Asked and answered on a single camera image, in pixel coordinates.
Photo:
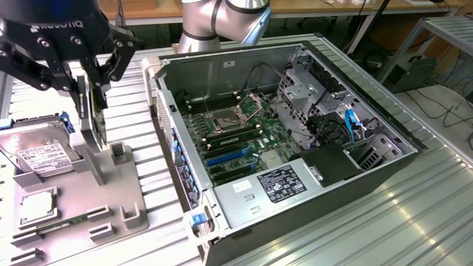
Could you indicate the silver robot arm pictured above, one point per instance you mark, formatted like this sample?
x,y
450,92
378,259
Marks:
x,y
196,25

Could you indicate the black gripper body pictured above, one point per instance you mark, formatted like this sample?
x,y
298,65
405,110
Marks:
x,y
54,16

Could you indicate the black expansion slot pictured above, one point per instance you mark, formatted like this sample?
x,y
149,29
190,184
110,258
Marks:
x,y
232,174

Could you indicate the hard disk with blue carrier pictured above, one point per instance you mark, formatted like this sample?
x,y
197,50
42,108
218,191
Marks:
x,y
40,149

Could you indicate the grey power supply unit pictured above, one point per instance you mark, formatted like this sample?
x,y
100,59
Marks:
x,y
240,205

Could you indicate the blue case latch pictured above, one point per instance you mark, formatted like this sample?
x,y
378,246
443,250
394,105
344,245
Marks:
x,y
196,219

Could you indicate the open black PC case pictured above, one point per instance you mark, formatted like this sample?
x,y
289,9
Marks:
x,y
373,166

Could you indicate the green RAM stick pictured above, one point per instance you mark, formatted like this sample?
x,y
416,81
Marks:
x,y
73,220

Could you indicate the green motherboard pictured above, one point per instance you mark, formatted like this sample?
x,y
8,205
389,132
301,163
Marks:
x,y
273,130

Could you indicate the silver CPU chip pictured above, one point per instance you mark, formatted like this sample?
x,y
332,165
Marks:
x,y
36,206

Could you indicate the wooden desk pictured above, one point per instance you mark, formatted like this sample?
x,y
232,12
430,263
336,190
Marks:
x,y
332,8

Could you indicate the silver chipset heatsink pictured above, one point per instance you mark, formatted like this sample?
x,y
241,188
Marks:
x,y
273,158

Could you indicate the grey metal drive cage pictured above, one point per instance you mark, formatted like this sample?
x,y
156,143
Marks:
x,y
296,110

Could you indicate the CPU socket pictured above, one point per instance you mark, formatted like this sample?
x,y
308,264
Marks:
x,y
222,120

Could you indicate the metal socket cover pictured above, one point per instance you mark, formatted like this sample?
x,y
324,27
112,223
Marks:
x,y
253,97

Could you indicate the black box device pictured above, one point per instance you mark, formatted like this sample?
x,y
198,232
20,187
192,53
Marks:
x,y
413,74

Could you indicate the blue expansion slot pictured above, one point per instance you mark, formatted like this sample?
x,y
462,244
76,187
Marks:
x,y
225,157

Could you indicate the black RAM stick with label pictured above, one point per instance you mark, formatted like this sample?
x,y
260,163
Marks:
x,y
232,140

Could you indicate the grey parts rack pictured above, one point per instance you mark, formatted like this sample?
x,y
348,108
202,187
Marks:
x,y
73,199

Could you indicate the graphics card with metal bracket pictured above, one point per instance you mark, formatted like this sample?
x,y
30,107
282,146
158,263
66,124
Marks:
x,y
86,122

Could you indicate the thin locking lever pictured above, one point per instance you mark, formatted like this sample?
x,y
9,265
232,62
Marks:
x,y
205,104

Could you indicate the metal slat rack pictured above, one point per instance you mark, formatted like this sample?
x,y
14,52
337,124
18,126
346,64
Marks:
x,y
450,27

